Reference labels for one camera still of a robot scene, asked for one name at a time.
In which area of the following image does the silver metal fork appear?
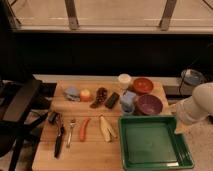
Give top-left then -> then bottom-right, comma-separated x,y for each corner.
66,118 -> 76,148

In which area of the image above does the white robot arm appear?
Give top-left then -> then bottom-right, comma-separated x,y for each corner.
176,83 -> 213,125

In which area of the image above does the green plastic tray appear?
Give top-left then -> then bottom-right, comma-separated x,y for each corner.
118,115 -> 194,171

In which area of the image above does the dark green rectangular block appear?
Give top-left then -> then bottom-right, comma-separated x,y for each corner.
105,92 -> 119,109

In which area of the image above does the white cup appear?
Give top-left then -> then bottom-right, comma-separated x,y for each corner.
118,74 -> 132,89

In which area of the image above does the orange round fruit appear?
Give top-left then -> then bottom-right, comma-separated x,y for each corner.
80,89 -> 92,102

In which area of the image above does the red bowl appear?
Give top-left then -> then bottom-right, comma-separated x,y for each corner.
133,77 -> 154,94

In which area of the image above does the blue crumpled cloth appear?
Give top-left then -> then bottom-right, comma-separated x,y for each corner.
65,87 -> 80,101

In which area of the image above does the orange carrot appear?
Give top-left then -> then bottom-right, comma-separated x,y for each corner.
79,118 -> 91,142

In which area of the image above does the purple bowl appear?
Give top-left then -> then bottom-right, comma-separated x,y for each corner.
136,94 -> 163,115

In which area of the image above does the peeled yellow banana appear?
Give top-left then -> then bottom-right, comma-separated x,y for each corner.
99,115 -> 117,142

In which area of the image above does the wooden cutting board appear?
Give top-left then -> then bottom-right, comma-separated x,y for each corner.
31,80 -> 172,171

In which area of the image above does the black office chair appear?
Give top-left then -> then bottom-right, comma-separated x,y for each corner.
0,79 -> 51,171

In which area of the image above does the black handled can opener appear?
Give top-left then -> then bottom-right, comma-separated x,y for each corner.
48,112 -> 65,158

